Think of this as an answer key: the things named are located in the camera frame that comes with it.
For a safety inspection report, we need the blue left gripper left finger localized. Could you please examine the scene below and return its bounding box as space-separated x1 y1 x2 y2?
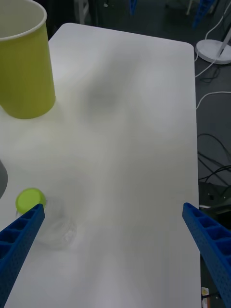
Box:
0 203 46 308

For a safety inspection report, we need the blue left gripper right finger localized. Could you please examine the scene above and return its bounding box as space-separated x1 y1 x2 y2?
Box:
182 202 231 308

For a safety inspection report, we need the clear bottle with green cap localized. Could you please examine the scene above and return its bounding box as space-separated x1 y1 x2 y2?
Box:
15 187 77 250

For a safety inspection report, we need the white floor stand with pole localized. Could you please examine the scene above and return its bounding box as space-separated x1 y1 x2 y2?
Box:
194 23 231 65

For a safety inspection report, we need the black floor box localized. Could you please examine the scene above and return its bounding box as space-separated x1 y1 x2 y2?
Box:
199 182 231 210

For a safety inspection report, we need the yellow-green plastic bin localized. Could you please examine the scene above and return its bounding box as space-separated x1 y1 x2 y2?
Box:
0 0 56 120

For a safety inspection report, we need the white cable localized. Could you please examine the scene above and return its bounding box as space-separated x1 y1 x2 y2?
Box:
196 91 231 109
193 7 231 79

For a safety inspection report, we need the black cable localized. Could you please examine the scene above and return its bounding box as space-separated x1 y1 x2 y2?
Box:
198 165 231 184
197 133 231 169

